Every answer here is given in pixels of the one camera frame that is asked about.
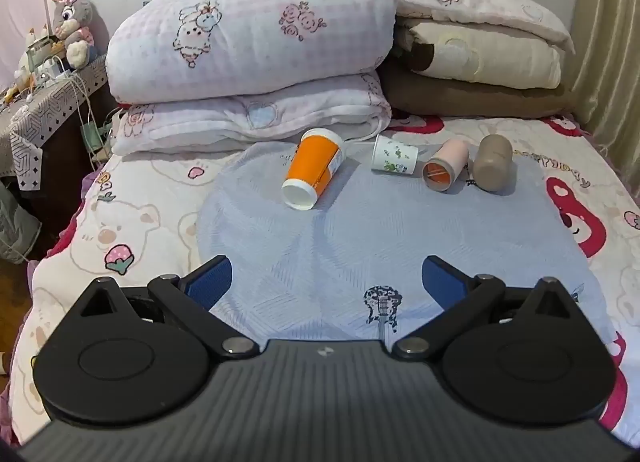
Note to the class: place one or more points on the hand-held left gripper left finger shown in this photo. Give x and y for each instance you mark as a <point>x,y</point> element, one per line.
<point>210,283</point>

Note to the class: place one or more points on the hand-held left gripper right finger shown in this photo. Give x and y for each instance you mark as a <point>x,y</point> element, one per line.
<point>442,283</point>

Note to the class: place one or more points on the pink cup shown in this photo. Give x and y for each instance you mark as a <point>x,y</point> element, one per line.
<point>450,156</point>

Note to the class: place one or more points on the brown cup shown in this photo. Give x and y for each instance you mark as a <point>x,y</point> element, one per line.
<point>492,161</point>

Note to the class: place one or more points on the white floral paper cup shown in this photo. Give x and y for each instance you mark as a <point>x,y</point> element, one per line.
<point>395,154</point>

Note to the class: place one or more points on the orange cup with white rim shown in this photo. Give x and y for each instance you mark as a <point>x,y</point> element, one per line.
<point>312,161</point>

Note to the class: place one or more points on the light blue cloth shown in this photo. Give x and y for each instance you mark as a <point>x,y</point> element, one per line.
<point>350,242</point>

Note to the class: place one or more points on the pink checkered folded quilt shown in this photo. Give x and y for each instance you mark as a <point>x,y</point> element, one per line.
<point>250,31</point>
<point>225,116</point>

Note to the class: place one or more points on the brown folded blanket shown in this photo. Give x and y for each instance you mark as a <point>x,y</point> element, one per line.
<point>465,99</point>

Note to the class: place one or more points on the dark wooden bedside table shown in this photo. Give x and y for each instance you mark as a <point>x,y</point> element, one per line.
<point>62,166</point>

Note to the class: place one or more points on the grey cloth bundle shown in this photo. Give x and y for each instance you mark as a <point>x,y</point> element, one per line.
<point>17,222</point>

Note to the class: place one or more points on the cream folded blanket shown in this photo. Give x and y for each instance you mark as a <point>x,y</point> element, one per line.
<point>490,59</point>

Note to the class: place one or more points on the bedside table with patterned cover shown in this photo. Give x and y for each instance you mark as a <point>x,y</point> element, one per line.
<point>45,111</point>

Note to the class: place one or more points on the white power strip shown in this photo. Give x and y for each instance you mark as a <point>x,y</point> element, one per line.
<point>52,69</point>

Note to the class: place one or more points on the pink floral pillow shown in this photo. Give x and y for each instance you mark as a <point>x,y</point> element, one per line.
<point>475,1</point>

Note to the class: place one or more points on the beige curtain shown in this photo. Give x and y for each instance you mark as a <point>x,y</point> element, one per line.
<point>615,41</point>

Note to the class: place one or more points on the grey plush rabbit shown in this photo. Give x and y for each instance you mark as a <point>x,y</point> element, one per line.
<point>72,16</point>

